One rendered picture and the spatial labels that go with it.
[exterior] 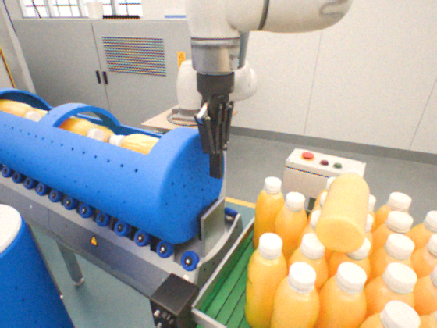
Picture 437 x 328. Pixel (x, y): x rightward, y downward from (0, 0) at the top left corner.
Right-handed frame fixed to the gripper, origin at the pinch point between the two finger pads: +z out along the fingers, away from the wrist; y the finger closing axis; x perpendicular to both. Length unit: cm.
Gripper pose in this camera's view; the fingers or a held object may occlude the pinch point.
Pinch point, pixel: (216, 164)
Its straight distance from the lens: 61.1
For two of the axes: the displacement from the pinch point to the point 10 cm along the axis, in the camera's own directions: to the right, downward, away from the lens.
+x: -8.7, -2.5, 4.4
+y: 5.0, -4.3, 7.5
